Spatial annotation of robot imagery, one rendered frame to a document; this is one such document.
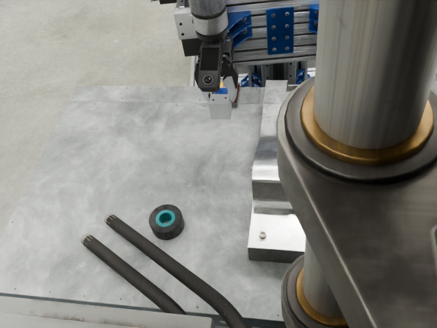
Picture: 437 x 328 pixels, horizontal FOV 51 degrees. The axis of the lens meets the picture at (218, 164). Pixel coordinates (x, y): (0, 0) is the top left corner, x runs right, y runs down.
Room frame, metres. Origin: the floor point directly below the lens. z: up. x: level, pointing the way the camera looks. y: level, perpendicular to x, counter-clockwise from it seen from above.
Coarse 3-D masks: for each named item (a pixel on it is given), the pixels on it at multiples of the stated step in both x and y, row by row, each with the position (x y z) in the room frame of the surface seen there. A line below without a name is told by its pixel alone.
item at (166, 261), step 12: (108, 216) 0.65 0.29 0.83; (120, 228) 0.60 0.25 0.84; (132, 228) 0.59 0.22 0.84; (132, 240) 0.56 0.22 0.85; (144, 240) 0.54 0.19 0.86; (144, 252) 0.52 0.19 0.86; (156, 252) 0.50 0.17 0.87; (168, 264) 0.46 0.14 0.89; (180, 264) 0.46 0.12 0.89; (180, 276) 0.43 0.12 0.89; (192, 276) 0.42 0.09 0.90; (192, 288) 0.39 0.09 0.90; (204, 288) 0.38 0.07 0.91; (204, 300) 0.36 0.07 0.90
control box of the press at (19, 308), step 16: (0, 304) 0.14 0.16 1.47; (16, 304) 0.14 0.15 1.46; (32, 304) 0.14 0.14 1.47; (48, 304) 0.14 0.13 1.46; (64, 304) 0.14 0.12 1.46; (80, 304) 0.13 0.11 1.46; (0, 320) 0.13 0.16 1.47; (16, 320) 0.13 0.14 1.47; (32, 320) 0.13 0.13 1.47; (48, 320) 0.12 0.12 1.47; (64, 320) 0.12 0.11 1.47; (80, 320) 0.12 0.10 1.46; (96, 320) 0.12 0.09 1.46; (112, 320) 0.12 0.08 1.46; (128, 320) 0.12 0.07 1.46; (144, 320) 0.11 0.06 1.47; (160, 320) 0.11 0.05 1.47; (176, 320) 0.11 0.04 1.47; (192, 320) 0.11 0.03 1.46; (208, 320) 0.11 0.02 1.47
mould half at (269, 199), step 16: (272, 80) 0.95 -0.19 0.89; (272, 96) 0.89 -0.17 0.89; (272, 112) 0.84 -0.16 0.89; (272, 128) 0.78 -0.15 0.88; (272, 144) 0.72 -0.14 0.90; (256, 160) 0.65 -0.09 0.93; (272, 160) 0.64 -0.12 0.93; (256, 176) 0.61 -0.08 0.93; (272, 176) 0.60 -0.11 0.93; (256, 192) 0.60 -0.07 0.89; (272, 192) 0.58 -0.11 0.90; (256, 208) 0.57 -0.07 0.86; (272, 208) 0.57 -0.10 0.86; (288, 208) 0.56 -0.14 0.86; (256, 224) 0.53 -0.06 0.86; (272, 224) 0.53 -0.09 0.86; (288, 224) 0.52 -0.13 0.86; (256, 240) 0.49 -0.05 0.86; (272, 240) 0.49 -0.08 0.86; (288, 240) 0.48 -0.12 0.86; (304, 240) 0.47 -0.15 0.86; (256, 256) 0.48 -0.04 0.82; (272, 256) 0.47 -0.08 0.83; (288, 256) 0.46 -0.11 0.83
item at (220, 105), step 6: (222, 90) 0.89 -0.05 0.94; (210, 96) 0.86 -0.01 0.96; (216, 96) 0.86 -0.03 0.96; (222, 96) 0.85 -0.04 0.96; (228, 96) 0.85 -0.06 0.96; (210, 102) 0.84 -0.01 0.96; (216, 102) 0.84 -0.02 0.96; (222, 102) 0.83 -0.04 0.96; (228, 102) 0.83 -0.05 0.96; (210, 108) 0.84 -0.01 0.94; (216, 108) 0.83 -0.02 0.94; (222, 108) 0.83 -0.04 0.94; (228, 108) 0.82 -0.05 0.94; (210, 114) 0.84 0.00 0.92; (216, 114) 0.83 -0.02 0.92; (222, 114) 0.83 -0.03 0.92; (228, 114) 0.82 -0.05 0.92
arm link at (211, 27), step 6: (192, 18) 0.86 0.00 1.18; (198, 18) 0.90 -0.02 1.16; (216, 18) 0.83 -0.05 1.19; (222, 18) 0.84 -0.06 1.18; (198, 24) 0.84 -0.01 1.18; (204, 24) 0.84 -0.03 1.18; (210, 24) 0.83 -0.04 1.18; (216, 24) 0.83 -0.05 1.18; (222, 24) 0.84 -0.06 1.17; (198, 30) 0.85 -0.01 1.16; (204, 30) 0.84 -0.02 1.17; (210, 30) 0.83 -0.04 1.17; (216, 30) 0.83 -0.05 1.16; (222, 30) 0.84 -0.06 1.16
